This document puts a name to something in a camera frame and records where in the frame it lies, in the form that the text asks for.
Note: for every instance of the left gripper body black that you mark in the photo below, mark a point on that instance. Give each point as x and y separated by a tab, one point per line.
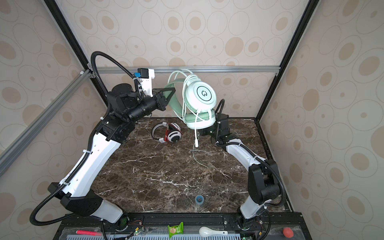
158	101

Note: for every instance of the white black headphones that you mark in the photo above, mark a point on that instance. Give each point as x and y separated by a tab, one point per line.
172	135

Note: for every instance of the green headphones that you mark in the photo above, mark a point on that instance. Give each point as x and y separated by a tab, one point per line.
196	109

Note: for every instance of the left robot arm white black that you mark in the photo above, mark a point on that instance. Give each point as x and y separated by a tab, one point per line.
126	105

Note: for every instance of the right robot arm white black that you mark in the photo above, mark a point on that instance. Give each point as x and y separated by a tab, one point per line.
265	186

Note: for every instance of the blue tape roll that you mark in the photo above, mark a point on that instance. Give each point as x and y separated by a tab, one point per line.
199	199

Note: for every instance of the green snack packet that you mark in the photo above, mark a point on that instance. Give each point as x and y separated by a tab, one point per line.
176	230

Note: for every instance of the white ceramic spoon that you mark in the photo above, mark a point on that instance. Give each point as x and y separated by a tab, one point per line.
208	232

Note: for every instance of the pink marker pen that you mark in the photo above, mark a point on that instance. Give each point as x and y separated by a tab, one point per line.
88	233

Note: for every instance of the red ball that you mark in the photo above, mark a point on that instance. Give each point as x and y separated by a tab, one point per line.
288	233

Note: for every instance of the horizontal aluminium rail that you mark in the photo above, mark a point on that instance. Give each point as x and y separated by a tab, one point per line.
205	69

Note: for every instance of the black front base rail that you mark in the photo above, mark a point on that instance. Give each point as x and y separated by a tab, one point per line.
154	226

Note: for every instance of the left diagonal aluminium rail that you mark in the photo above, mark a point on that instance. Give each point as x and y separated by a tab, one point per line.
19	145

